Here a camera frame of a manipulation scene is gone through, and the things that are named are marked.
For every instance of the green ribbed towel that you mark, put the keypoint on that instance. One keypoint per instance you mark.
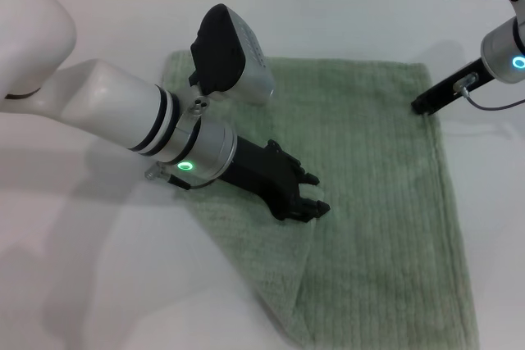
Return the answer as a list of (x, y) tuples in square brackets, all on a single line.
[(369, 182)]

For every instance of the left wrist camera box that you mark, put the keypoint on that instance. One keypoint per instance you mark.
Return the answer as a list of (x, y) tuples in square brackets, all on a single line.
[(229, 59)]

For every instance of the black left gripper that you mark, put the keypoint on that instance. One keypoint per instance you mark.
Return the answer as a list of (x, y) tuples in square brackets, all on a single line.
[(262, 174)]

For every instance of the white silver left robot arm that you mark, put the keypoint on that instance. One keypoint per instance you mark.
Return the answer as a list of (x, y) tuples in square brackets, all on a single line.
[(115, 96)]

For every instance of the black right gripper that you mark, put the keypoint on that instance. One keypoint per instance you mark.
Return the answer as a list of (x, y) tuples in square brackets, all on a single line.
[(459, 83)]

